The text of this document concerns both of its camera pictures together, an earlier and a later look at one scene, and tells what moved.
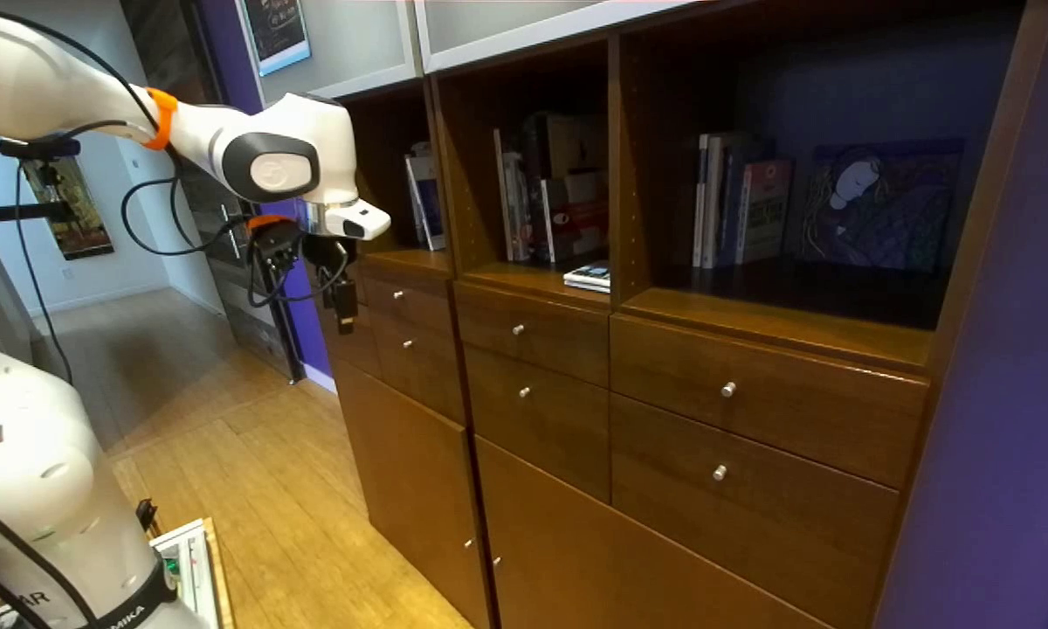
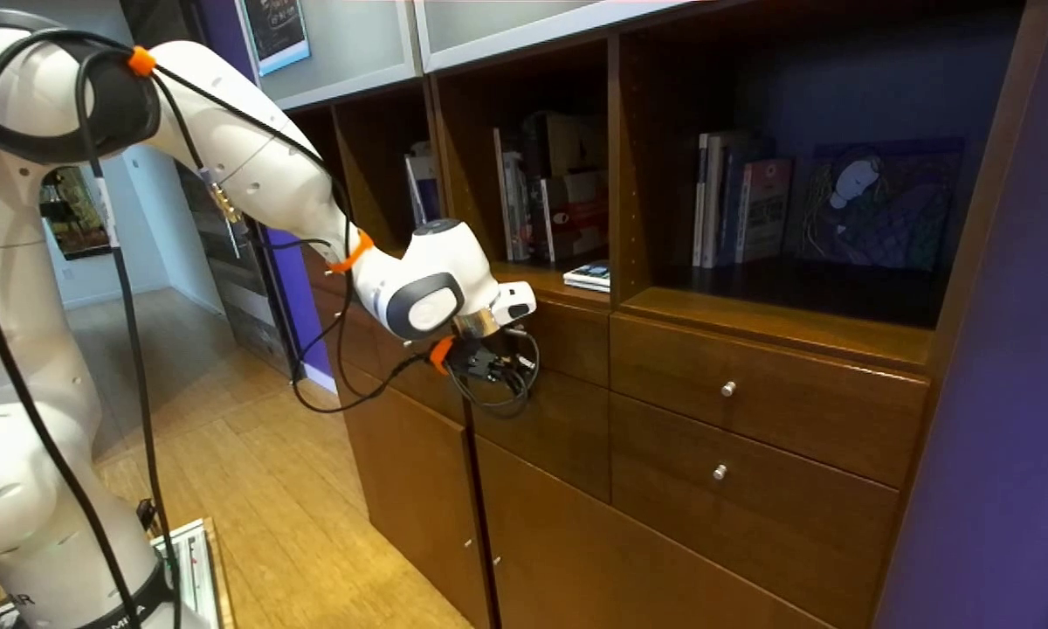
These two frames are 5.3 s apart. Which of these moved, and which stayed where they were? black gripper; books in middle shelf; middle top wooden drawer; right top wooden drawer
Moved: black gripper
Stayed: right top wooden drawer; books in middle shelf; middle top wooden drawer
